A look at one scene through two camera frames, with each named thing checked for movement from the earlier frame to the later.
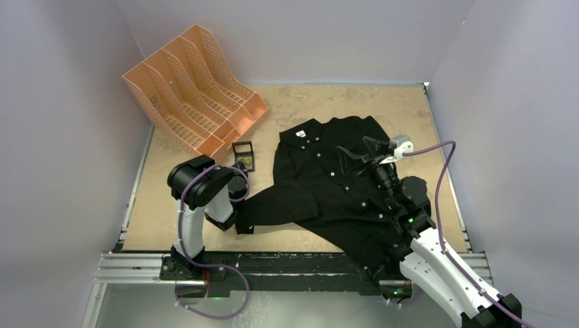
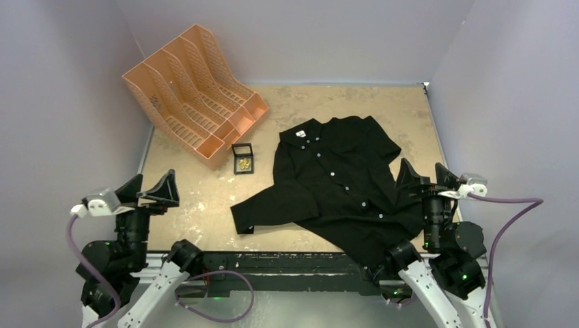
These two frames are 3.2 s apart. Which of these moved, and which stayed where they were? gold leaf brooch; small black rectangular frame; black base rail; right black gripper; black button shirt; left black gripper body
Moved: right black gripper; left black gripper body
Stayed: black button shirt; small black rectangular frame; gold leaf brooch; black base rail
